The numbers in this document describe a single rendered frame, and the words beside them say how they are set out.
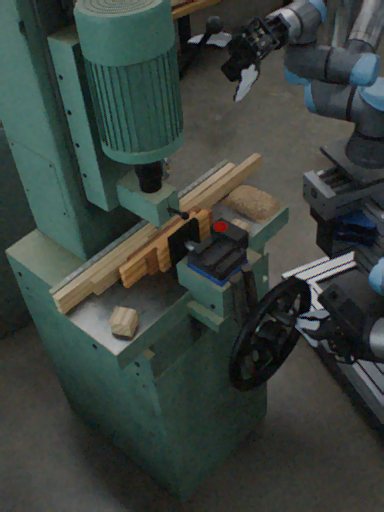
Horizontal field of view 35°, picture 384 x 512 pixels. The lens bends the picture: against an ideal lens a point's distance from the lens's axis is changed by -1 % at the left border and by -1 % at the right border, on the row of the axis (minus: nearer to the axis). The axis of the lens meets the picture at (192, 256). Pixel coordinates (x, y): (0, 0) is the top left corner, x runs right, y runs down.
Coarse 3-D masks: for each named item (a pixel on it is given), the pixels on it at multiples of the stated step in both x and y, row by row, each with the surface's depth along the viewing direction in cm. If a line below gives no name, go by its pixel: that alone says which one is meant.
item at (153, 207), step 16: (128, 176) 141; (128, 192) 138; (144, 192) 136; (160, 192) 136; (176, 192) 136; (128, 208) 142; (144, 208) 137; (160, 208) 134; (176, 208) 139; (160, 224) 137
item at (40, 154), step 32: (0, 0) 114; (0, 32) 121; (32, 32) 117; (0, 64) 129; (32, 64) 120; (0, 96) 138; (32, 96) 127; (32, 128) 136; (32, 160) 145; (64, 160) 138; (32, 192) 157; (64, 192) 144; (64, 224) 155; (96, 224) 156; (128, 224) 166
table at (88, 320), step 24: (216, 216) 154; (240, 216) 153; (288, 216) 157; (264, 240) 153; (120, 288) 139; (144, 288) 139; (168, 288) 138; (264, 288) 143; (72, 312) 135; (96, 312) 135; (144, 312) 133; (168, 312) 134; (192, 312) 138; (96, 336) 130; (120, 336) 129; (144, 336) 131; (120, 360) 128
